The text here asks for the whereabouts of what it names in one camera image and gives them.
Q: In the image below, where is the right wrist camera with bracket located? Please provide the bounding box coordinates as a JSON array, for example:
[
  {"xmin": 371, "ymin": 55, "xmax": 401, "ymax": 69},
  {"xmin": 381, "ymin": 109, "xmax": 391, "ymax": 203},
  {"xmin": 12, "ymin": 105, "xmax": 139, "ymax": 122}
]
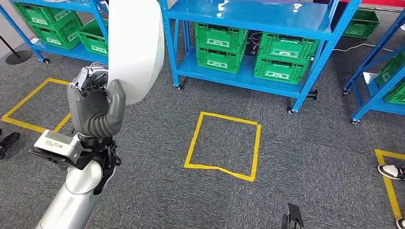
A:
[{"xmin": 281, "ymin": 203, "xmax": 305, "ymax": 229}]

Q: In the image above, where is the white curved plastic part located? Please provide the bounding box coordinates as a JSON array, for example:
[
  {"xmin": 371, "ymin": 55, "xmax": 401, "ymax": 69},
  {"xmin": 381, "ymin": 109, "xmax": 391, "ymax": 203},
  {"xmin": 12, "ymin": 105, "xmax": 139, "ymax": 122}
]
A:
[{"xmin": 107, "ymin": 0, "xmax": 165, "ymax": 106}]

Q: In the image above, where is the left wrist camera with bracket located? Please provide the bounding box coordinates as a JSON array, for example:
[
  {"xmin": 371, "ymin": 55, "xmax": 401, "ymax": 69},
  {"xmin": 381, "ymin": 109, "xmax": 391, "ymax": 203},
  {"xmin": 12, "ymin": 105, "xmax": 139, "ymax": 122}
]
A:
[{"xmin": 28, "ymin": 129, "xmax": 85, "ymax": 172}]

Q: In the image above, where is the blue steel shelf rack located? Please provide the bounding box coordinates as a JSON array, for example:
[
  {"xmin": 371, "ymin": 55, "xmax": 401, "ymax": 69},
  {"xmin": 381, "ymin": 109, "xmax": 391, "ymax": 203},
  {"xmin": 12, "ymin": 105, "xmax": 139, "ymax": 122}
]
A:
[
  {"xmin": 0, "ymin": 0, "xmax": 110, "ymax": 65},
  {"xmin": 342, "ymin": 9, "xmax": 405, "ymax": 125},
  {"xmin": 157, "ymin": 0, "xmax": 362, "ymax": 115}
]

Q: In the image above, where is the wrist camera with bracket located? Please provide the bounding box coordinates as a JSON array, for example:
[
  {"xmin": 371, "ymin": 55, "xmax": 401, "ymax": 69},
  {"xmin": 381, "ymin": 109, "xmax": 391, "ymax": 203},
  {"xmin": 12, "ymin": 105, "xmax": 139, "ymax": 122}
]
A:
[
  {"xmin": 281, "ymin": 203, "xmax": 305, "ymax": 229},
  {"xmin": 28, "ymin": 129, "xmax": 85, "ymax": 172}
]

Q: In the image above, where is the black stanchion with round base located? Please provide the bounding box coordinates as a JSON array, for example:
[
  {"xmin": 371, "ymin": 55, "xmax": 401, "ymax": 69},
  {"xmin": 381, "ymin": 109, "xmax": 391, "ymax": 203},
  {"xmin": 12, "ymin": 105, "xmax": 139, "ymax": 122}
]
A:
[{"xmin": 0, "ymin": 34, "xmax": 33, "ymax": 66}]

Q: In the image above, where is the black cable bundle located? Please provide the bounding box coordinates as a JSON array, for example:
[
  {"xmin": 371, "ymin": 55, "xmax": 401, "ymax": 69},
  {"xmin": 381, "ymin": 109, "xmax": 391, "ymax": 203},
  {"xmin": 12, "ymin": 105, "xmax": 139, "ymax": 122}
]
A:
[{"xmin": 246, "ymin": 31, "xmax": 263, "ymax": 57}]

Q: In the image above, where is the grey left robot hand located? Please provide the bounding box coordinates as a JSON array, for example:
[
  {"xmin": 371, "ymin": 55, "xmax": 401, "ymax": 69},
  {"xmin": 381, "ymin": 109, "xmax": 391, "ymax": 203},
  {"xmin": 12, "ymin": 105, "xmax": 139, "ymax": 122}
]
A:
[{"xmin": 67, "ymin": 62, "xmax": 127, "ymax": 138}]

